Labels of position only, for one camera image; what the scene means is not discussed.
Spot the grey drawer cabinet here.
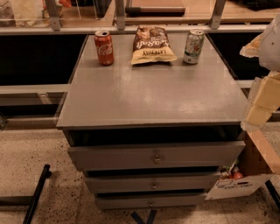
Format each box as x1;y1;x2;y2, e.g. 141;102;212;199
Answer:
57;35;247;198

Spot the bottom grey drawer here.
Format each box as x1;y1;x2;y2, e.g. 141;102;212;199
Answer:
94;193;207;210

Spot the red coke can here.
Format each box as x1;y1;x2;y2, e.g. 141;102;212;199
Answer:
94;31;114;66

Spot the grey drawer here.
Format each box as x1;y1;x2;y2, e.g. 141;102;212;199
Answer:
94;193;207;210
85;172;220;194
68;141;245;171

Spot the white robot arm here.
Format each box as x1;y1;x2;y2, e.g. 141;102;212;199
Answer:
240;15;280;131

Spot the top grey drawer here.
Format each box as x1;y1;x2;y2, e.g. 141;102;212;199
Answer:
68;141;245;171

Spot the cardboard box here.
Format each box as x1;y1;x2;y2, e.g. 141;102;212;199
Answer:
206;130;280;200

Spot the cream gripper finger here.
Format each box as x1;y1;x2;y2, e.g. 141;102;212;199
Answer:
240;34;263;58
241;72;280;131

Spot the green white 7up can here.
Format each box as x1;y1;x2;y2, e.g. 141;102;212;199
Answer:
183;29;205;64

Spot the middle grey drawer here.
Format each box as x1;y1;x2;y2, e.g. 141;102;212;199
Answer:
85;172;220;194

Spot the brown yellow chip bag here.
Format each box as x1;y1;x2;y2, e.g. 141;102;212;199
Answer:
130;25;177;65

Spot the red item in box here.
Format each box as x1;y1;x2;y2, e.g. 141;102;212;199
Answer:
231;166;243;179

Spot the black metal floor bar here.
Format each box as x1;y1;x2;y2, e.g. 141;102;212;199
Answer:
0;164;52;224

